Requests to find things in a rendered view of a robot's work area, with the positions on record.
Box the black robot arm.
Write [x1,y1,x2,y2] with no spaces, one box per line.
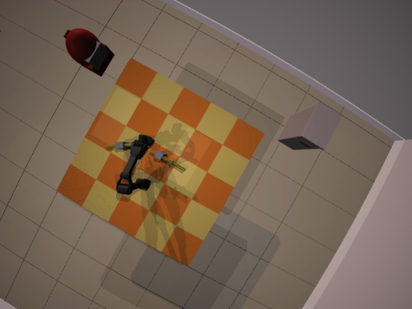
[116,134,151,195]

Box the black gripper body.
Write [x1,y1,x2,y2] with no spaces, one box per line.
[146,136,155,152]

